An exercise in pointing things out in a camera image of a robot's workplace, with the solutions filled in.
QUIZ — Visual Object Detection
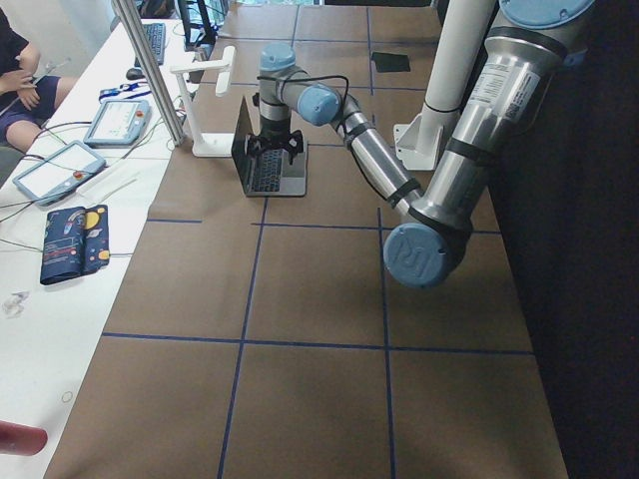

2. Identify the grey laptop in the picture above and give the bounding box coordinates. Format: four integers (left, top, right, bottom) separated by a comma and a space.
232, 98, 308, 197

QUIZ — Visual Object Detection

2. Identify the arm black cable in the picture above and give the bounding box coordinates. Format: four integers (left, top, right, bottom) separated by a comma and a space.
257, 73, 425, 211

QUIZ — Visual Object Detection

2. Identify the seated person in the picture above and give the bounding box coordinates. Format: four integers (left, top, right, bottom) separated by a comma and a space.
1, 11, 77, 153

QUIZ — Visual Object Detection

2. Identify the blue lanyard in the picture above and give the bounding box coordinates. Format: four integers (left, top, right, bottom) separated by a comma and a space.
99, 82, 152, 100

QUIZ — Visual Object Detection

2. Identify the aluminium frame post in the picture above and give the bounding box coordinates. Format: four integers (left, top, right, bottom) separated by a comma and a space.
112, 0, 185, 147

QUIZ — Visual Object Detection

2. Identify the teach pendant tablet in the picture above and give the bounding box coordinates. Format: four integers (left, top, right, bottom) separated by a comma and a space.
12, 141, 106, 206
83, 99, 150, 148

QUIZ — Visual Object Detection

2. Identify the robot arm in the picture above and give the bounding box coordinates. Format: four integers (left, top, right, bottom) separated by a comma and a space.
258, 1, 594, 287

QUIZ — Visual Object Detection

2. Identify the near teach pendant tablet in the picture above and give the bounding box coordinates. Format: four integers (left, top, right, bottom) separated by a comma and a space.
12, 141, 106, 206

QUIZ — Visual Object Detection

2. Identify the black desk mouse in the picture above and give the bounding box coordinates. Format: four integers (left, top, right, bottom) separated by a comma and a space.
126, 68, 145, 81

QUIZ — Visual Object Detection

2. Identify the red cylinder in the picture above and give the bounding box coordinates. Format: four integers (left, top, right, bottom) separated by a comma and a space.
0, 421, 48, 456

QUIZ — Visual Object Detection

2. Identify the black mouse pad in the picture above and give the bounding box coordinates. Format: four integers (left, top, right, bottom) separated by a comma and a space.
370, 51, 411, 73

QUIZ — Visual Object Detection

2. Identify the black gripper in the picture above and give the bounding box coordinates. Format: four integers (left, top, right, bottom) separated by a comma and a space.
248, 130, 304, 164

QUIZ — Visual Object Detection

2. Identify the far teach pendant tablet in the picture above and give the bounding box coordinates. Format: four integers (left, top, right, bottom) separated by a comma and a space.
83, 99, 150, 148

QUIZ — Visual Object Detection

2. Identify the white mounting pillar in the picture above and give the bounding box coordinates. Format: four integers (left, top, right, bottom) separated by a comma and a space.
393, 0, 496, 171

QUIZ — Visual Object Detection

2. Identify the black keyboard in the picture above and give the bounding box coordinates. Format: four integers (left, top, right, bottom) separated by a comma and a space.
143, 23, 166, 65

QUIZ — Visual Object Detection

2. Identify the dark blue patterned pouch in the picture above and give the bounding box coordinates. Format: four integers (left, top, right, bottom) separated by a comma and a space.
40, 205, 111, 285

